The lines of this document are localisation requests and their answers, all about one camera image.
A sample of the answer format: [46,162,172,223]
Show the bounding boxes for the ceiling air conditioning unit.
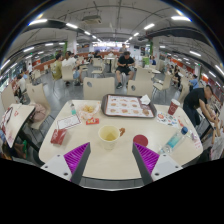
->
[81,14,103,25]

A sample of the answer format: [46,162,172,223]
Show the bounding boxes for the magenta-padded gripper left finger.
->
[40,142,92,185]

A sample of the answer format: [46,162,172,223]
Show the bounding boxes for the brown tray with paper liner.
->
[100,93,158,119]

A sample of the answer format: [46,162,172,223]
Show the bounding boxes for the pink backpack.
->
[28,102,48,124]

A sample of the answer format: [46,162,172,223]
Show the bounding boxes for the cream mug with brown handle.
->
[97,124,127,151]

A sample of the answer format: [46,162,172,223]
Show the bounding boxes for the neighbouring cream table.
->
[0,103,36,149]

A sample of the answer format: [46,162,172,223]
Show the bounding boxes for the white and red leaflet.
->
[189,131,204,150]

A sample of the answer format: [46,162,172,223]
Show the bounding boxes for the crumpled white napkin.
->
[139,94,152,106]

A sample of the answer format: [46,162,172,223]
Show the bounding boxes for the ceiling lights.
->
[0,14,224,81]

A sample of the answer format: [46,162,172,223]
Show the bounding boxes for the clear plastic food bag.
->
[77,101,102,121]

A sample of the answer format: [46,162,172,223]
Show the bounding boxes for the flat round red coaster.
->
[132,134,149,148]

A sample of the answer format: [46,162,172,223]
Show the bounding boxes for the person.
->
[51,53,64,81]
[187,73,200,93]
[119,43,129,54]
[182,84,218,129]
[61,50,83,87]
[171,64,183,88]
[11,73,28,101]
[208,113,224,162]
[115,50,137,90]

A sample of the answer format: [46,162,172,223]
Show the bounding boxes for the beige chair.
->
[82,76,116,101]
[126,79,154,100]

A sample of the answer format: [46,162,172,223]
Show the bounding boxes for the small teal bottle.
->
[69,102,78,116]

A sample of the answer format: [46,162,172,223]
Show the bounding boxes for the white printed card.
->
[55,114,82,131]

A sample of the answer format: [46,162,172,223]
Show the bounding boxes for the colourful printed leaflet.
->
[155,110,181,128]

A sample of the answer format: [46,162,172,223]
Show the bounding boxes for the red paper cup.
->
[167,98,181,116]

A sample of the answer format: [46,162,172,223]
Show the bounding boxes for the clear blue-capped water bottle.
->
[158,125,190,156]

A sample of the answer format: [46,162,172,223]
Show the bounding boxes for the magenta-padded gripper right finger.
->
[131,142,184,186]

